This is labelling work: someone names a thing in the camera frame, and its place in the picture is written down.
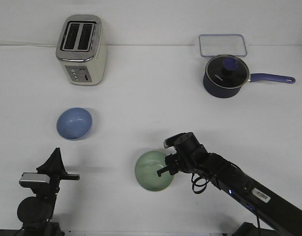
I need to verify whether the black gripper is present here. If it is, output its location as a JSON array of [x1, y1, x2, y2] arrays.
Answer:
[[36, 147, 80, 194], [157, 152, 190, 177]]

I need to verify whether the green bowl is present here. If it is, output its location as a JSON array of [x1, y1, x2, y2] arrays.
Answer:
[[135, 151, 173, 192]]

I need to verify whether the blue bowl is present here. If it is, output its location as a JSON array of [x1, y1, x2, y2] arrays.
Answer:
[[56, 107, 93, 140]]

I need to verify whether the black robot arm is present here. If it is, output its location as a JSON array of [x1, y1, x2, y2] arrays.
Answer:
[[17, 147, 80, 236], [157, 132, 302, 236]]

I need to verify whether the dark blue saucepan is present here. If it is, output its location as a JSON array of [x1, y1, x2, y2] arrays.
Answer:
[[203, 68, 296, 98]]

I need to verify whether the glass pot lid blue knob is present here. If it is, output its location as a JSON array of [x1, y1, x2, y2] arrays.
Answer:
[[205, 55, 249, 89]]

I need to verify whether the cream and steel toaster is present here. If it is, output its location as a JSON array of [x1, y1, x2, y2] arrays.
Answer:
[[55, 15, 108, 86]]

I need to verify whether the clear plastic container lid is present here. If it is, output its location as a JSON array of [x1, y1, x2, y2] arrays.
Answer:
[[198, 34, 247, 58]]

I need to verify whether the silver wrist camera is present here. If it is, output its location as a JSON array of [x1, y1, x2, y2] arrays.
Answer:
[[19, 172, 50, 188], [163, 133, 185, 148]]

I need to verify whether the white toaster power cable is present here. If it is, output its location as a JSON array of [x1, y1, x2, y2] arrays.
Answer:
[[0, 42, 58, 48]]

